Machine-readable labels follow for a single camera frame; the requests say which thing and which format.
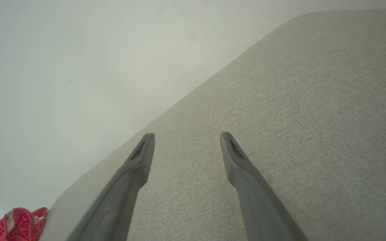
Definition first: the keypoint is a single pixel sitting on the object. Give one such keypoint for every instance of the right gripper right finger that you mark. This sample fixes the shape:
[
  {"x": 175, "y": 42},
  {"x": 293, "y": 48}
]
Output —
[{"x": 263, "y": 214}]

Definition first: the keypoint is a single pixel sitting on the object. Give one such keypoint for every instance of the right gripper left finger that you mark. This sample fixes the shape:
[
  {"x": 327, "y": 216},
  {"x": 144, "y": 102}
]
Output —
[{"x": 112, "y": 214}]

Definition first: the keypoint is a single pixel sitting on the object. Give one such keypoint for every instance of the red shirt with white sleeves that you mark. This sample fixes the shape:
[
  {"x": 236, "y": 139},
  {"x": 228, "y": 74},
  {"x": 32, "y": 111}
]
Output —
[{"x": 18, "y": 227}]

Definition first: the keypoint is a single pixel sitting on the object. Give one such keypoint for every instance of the grey fabric sofa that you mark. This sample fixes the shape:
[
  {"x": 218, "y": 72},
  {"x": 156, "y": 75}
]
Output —
[{"x": 313, "y": 117}]

